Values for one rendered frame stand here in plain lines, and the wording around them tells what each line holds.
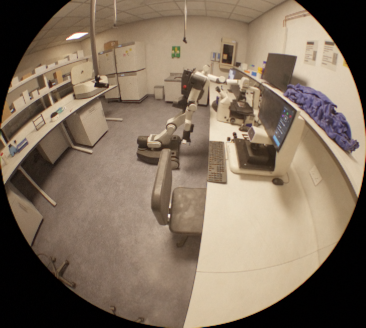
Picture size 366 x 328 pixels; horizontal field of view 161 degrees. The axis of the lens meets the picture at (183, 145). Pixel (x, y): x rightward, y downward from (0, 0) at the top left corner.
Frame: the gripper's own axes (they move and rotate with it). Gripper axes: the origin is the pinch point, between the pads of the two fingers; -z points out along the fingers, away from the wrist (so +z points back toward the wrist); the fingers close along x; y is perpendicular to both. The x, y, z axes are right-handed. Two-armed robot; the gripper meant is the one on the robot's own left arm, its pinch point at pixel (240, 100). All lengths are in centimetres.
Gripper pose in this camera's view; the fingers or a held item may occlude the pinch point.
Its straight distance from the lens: 166.3
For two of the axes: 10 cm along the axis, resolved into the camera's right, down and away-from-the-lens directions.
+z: 0.6, -8.8, -4.8
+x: 9.8, 1.3, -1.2
